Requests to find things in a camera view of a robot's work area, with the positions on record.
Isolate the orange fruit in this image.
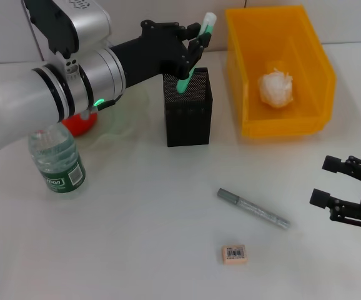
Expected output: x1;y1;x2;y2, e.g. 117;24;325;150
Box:
61;110;99;138

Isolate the black mesh pen holder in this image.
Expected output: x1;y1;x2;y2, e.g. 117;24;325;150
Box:
162;66;215;148

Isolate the left wrist camera housing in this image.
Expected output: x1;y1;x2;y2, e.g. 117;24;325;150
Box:
21;0;112;59

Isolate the beige eraser with barcode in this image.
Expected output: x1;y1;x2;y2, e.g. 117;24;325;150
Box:
221;244;249;266

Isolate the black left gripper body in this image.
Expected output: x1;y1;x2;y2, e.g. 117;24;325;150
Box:
109;19;190;90

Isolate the yellow plastic bin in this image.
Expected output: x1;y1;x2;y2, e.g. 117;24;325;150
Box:
225;5;338;139

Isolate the green pen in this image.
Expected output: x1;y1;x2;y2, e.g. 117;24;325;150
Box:
175;12;218;95

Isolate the white paper ball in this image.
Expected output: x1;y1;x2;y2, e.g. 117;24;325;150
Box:
257;69;295;109

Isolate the grey marker pen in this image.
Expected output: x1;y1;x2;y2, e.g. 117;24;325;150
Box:
217;187;292;231

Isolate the clear green-label water bottle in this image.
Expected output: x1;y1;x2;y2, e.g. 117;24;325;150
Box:
27;122;87;196

